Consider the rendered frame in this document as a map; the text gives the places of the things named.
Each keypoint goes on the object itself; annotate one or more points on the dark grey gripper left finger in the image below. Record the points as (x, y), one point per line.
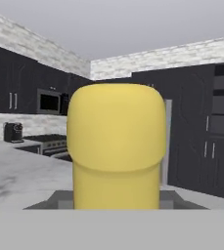
(62, 199)

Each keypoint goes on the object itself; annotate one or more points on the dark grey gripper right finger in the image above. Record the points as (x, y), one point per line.
(170, 199)

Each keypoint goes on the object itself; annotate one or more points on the yellow mustard bottle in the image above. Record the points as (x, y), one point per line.
(116, 136)

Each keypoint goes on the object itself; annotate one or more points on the black base cabinet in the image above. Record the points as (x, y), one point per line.
(30, 149)

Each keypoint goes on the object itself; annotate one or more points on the black tall cabinet run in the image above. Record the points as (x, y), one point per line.
(195, 130)

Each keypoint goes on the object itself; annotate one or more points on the silver stove with hob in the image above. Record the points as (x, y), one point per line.
(50, 143)

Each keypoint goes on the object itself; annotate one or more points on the silver fridge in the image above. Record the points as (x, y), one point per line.
(168, 140)

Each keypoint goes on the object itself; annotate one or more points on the black coffee machine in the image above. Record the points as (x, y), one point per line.
(13, 132)

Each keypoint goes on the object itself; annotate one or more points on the silver microwave oven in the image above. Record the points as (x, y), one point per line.
(49, 102)

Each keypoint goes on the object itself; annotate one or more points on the black wall cabinet run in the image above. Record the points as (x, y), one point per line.
(6, 81)

